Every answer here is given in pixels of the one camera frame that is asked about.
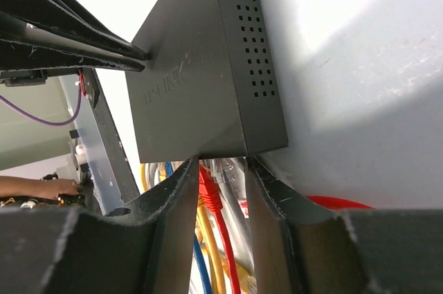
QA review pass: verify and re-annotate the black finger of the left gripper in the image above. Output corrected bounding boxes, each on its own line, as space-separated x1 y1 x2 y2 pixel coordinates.
1 0 149 72

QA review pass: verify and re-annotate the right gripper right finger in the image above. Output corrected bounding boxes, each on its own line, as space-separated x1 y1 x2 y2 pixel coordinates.
245 157 442 293

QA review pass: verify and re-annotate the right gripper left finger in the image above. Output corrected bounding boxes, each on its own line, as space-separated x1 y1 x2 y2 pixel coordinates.
1 157 199 293

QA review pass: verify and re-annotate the red ethernet cable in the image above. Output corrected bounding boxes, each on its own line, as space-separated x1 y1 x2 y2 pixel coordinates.
199 164 374 294

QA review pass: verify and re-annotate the black network switch box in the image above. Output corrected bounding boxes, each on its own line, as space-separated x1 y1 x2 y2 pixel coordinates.
126 0 288 163

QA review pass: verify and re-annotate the person's bare hand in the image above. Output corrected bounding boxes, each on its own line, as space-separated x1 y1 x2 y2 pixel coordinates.
1 176 80 200

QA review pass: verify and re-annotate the blue ethernet cable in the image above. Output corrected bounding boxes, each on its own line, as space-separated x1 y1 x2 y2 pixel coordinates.
162 161 213 294

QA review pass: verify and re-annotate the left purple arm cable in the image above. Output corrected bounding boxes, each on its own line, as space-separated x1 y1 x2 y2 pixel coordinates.
0 79 84 127

